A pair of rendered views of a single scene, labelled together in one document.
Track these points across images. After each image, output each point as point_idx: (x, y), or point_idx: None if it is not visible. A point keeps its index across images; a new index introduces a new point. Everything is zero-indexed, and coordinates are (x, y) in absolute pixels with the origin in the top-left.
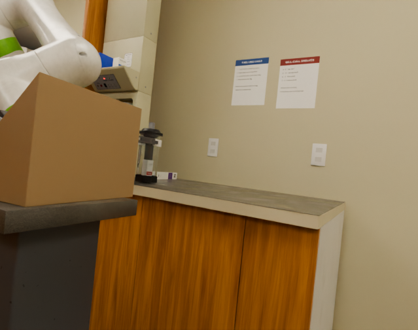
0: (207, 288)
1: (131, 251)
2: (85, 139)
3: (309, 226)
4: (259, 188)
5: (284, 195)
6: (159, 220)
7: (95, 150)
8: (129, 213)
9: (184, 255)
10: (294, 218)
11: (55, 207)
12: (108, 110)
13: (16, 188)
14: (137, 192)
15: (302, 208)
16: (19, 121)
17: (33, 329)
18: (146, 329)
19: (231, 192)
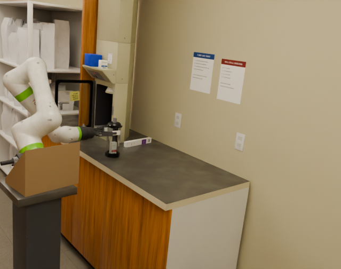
0: (129, 228)
1: (100, 199)
2: (47, 166)
3: (163, 208)
4: (204, 158)
5: (205, 171)
6: (111, 185)
7: (53, 169)
8: (73, 194)
9: (120, 208)
10: (158, 202)
11: (36, 196)
12: (58, 151)
13: (22, 189)
14: (100, 167)
15: (173, 195)
16: (21, 166)
17: (34, 236)
18: (107, 243)
19: (161, 168)
